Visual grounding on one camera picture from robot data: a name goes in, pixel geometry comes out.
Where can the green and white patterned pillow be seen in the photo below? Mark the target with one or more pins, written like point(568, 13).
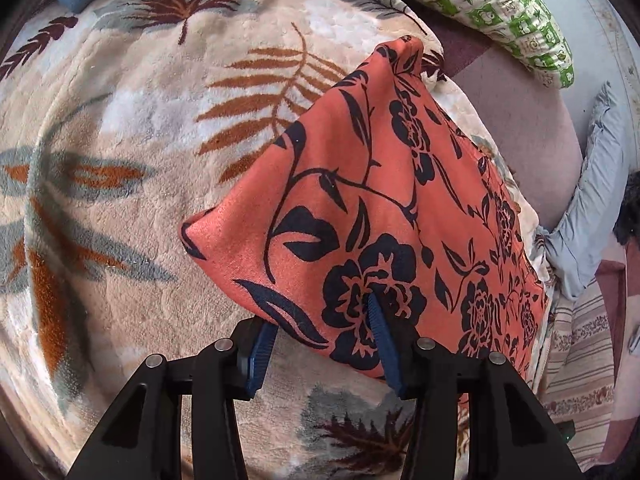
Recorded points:
point(500, 10)

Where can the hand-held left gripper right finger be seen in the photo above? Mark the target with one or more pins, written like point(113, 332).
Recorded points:
point(386, 350)

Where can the pink quilt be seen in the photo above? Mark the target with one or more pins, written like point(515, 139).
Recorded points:
point(625, 310)

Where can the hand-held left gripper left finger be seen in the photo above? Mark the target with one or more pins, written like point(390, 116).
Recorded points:
point(257, 365)

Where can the dark fur garment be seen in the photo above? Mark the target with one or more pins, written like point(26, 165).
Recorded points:
point(631, 210)

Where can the mauve pillow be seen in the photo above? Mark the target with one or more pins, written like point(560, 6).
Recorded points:
point(540, 135)

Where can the cream leaf-print plush blanket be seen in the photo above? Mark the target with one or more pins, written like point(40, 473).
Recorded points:
point(125, 160)

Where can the grey-blue pillow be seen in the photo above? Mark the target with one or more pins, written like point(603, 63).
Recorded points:
point(590, 210)

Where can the striped floral bed sheet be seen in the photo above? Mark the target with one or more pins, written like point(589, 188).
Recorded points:
point(580, 360)

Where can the orange floral long-sleeved shirt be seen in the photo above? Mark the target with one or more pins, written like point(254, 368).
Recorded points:
point(375, 160)

